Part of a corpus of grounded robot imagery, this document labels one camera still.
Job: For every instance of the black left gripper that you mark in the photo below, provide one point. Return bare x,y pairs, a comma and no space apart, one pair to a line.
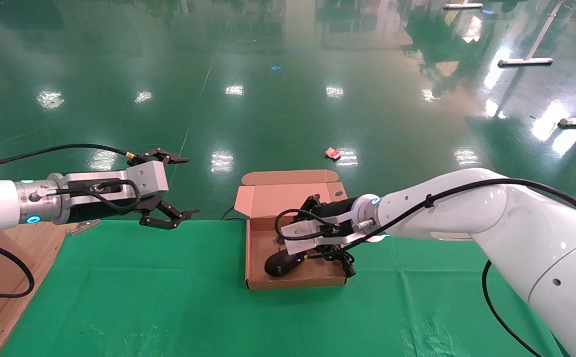
114,207

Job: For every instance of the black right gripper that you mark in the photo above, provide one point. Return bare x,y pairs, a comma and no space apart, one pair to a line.
282,265

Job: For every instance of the brown cardboard mailer box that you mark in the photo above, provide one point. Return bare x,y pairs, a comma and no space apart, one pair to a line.
268,198

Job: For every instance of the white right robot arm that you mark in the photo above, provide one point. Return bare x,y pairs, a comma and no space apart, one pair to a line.
516,223

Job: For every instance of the red litter scrap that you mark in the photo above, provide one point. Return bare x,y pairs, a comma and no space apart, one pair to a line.
332,153

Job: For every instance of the silver metal binder clip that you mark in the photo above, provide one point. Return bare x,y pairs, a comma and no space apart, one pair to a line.
86,227

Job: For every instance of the green table cloth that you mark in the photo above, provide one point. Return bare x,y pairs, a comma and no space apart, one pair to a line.
169,297

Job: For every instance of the wooden table board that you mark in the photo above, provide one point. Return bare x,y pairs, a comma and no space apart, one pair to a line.
45,248

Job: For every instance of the white table leg with pole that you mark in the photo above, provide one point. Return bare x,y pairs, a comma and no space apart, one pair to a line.
526,62

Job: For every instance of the short white table foot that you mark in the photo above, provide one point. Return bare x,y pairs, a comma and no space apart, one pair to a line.
461,6

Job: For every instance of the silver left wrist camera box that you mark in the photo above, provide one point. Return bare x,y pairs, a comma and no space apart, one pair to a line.
149,177

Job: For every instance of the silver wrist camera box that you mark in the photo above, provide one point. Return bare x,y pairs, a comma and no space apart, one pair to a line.
308,235
149,177

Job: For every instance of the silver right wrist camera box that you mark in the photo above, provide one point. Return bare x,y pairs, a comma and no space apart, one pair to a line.
308,235

